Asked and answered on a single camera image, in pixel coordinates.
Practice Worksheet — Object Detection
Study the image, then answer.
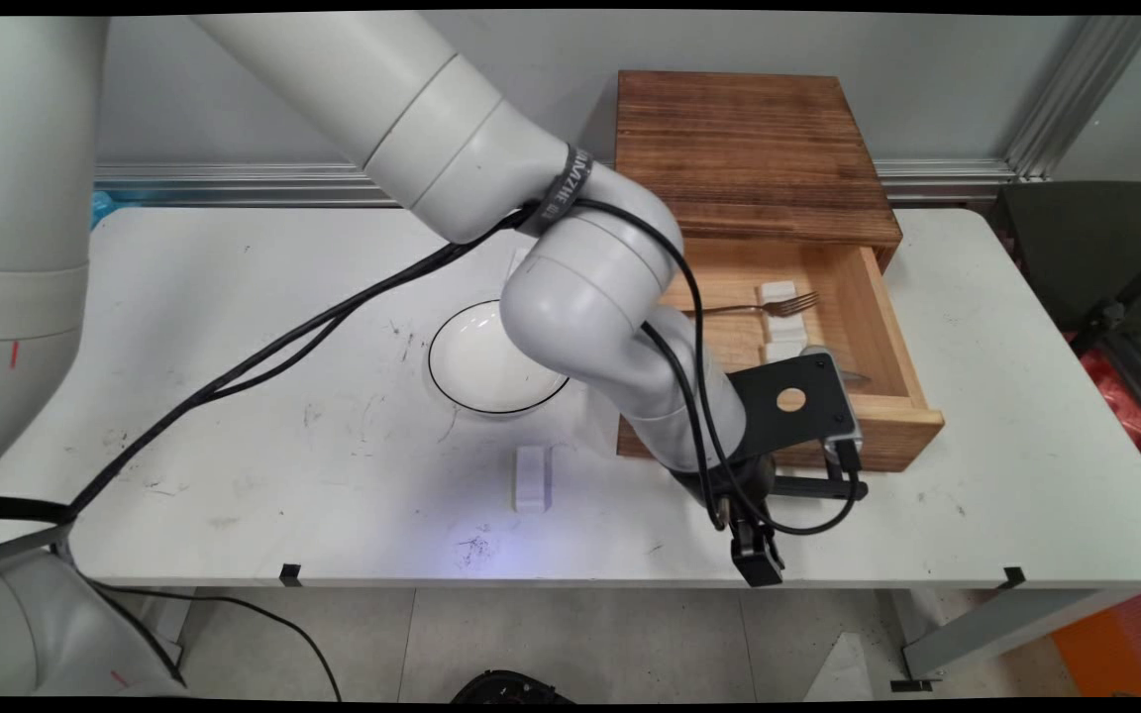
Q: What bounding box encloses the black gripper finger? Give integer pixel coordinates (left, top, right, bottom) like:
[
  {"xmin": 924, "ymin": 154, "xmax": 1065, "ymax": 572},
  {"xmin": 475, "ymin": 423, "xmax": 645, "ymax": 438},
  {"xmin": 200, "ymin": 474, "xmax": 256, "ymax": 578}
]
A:
[
  {"xmin": 749, "ymin": 517, "xmax": 787, "ymax": 583},
  {"xmin": 728, "ymin": 521, "xmax": 778, "ymax": 588}
]

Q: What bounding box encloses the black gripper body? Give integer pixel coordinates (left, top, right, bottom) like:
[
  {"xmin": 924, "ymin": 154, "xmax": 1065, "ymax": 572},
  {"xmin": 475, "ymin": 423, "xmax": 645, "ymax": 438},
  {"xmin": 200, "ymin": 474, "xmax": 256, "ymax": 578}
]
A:
[{"xmin": 668, "ymin": 451, "xmax": 781, "ymax": 534}]

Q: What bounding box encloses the wooden drawer with black handle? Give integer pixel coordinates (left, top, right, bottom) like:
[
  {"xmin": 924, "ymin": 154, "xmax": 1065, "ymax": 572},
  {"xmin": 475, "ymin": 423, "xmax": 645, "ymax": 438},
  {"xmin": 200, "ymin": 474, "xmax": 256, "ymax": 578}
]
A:
[{"xmin": 616, "ymin": 238, "xmax": 947, "ymax": 502}]

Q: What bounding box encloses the metal fork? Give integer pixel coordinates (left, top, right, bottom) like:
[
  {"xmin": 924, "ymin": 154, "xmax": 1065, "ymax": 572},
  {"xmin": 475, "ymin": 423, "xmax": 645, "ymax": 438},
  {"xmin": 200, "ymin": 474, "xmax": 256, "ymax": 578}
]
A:
[{"xmin": 679, "ymin": 290, "xmax": 822, "ymax": 321}]

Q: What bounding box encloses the grey table leg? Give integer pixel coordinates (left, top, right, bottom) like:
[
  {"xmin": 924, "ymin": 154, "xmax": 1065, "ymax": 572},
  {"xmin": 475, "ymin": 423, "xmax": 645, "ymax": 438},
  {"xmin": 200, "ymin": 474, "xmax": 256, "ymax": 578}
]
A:
[{"xmin": 889, "ymin": 588, "xmax": 1108, "ymax": 693}]

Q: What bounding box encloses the black round floor object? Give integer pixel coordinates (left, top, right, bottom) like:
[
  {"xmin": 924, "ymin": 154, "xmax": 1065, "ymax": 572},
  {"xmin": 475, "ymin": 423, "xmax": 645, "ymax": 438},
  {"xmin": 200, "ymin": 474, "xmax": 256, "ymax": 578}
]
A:
[{"xmin": 451, "ymin": 670, "xmax": 577, "ymax": 705}]

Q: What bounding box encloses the white bowl with black rim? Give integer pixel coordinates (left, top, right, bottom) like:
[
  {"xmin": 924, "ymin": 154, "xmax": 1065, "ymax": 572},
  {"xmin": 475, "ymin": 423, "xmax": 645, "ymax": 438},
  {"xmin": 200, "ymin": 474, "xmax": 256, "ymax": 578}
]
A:
[{"xmin": 428, "ymin": 299, "xmax": 572, "ymax": 416}]

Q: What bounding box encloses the orange box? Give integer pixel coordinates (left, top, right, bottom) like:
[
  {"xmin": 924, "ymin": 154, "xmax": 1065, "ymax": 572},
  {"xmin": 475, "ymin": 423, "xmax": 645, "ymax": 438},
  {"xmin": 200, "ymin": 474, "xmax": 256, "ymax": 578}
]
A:
[{"xmin": 1050, "ymin": 589, "xmax": 1141, "ymax": 698}]

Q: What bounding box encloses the red plastic bag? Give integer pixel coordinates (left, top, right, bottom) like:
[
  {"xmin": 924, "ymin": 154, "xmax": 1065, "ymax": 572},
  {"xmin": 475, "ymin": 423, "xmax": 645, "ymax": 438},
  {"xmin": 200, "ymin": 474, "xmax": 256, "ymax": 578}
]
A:
[{"xmin": 1066, "ymin": 332, "xmax": 1141, "ymax": 496}]

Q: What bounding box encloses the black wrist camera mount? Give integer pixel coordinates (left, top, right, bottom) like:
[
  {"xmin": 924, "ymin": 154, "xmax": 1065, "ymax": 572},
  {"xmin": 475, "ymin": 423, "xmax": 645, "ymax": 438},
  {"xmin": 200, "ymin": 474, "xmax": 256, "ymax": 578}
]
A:
[{"xmin": 725, "ymin": 346, "xmax": 867, "ymax": 475}]

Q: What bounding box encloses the black floor cable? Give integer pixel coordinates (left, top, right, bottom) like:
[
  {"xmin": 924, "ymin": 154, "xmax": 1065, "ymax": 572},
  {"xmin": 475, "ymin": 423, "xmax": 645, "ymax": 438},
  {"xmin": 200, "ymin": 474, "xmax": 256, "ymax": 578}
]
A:
[{"xmin": 95, "ymin": 584, "xmax": 344, "ymax": 702}]

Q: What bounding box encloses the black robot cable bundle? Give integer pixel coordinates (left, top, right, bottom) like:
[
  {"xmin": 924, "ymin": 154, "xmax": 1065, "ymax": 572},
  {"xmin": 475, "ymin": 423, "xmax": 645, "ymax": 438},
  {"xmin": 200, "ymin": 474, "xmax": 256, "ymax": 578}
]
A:
[{"xmin": 0, "ymin": 196, "xmax": 871, "ymax": 694}]

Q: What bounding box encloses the diagonal aluminium post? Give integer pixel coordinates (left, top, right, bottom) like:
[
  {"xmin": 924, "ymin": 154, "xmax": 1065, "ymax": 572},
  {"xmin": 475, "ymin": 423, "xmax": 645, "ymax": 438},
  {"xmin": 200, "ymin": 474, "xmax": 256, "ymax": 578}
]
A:
[{"xmin": 1003, "ymin": 15, "xmax": 1141, "ymax": 182}]

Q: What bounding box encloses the horizontal aluminium rail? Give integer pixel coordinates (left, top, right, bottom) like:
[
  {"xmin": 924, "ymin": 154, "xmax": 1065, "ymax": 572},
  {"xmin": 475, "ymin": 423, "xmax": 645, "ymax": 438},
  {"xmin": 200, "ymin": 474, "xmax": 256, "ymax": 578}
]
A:
[{"xmin": 95, "ymin": 160, "xmax": 1017, "ymax": 208}]

